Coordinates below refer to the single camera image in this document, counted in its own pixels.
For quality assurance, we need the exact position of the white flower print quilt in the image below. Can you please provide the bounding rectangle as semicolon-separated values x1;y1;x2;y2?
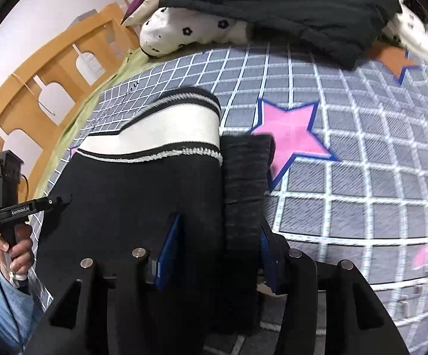
382;0;428;51

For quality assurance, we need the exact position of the black pants white stripe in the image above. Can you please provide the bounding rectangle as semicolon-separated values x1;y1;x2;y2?
32;86;278;338

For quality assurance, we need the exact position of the green bed sheet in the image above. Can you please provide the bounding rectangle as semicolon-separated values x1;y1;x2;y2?
30;50;151;197

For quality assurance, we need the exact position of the colourful patterned pillow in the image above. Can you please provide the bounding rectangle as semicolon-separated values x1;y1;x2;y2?
120;0;160;27

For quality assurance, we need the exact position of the grey grid star blanket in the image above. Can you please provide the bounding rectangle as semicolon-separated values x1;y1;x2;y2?
36;44;428;354

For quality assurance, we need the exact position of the left hand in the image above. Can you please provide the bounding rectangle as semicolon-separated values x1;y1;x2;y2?
0;225;35;282

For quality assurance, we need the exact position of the wooden bed frame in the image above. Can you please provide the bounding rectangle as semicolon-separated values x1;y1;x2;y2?
0;0;182;252

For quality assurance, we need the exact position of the white flower print bolster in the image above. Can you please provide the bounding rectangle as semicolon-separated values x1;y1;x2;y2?
140;7;249;58

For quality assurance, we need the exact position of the black garment pile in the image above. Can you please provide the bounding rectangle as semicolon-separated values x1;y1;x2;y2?
160;0;402;69

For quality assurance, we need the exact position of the blue denim sleeve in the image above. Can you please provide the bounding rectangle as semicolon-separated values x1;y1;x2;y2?
0;271;43;354

